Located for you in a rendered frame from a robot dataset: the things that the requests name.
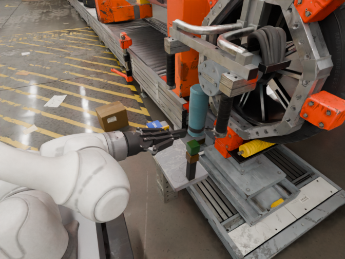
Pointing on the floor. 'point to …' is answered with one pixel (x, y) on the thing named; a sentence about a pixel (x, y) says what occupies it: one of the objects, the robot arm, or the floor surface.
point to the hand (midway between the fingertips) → (177, 134)
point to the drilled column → (164, 187)
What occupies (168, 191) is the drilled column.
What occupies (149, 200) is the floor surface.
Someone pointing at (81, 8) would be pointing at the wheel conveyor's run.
